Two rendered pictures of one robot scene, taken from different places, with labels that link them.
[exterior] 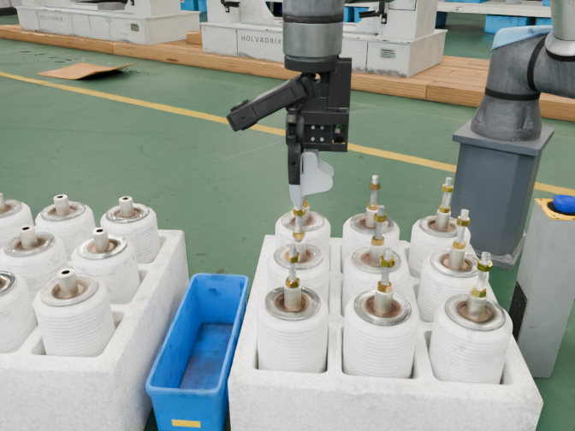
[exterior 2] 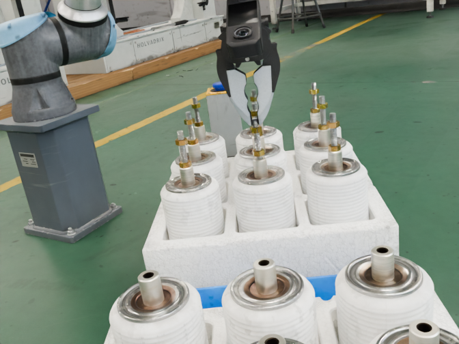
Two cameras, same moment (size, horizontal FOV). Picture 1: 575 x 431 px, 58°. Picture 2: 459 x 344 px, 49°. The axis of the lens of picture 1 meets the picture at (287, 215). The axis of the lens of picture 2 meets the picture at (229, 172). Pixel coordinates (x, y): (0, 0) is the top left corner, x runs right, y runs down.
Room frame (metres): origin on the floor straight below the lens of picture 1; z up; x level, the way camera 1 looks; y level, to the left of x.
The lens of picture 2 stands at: (0.73, 0.73, 0.55)
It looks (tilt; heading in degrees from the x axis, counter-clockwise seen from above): 21 degrees down; 270
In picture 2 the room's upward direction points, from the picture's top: 8 degrees counter-clockwise
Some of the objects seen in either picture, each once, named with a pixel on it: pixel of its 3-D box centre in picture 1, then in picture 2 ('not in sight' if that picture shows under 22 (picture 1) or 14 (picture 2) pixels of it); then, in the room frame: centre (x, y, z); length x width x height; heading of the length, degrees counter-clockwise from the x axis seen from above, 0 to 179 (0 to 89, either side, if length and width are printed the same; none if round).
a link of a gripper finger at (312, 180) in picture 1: (311, 183); (263, 91); (0.66, -0.03, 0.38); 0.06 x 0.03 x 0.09; 83
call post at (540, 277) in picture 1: (542, 292); (230, 153); (0.72, -0.43, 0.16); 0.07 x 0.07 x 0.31; 85
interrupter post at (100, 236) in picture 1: (101, 239); (265, 276); (0.71, 0.29, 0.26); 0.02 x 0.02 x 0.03
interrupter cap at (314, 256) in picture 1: (298, 256); (261, 175); (0.68, -0.02, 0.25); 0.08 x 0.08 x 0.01
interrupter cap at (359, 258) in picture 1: (376, 260); (259, 151); (0.67, -0.13, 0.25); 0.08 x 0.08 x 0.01
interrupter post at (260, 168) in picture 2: (298, 249); (260, 168); (0.68, -0.02, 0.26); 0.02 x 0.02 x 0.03
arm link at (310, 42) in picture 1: (312, 39); not in sight; (0.68, -0.03, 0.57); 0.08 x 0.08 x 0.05
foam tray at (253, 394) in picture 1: (368, 343); (268, 230); (0.67, -0.13, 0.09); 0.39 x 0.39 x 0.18; 85
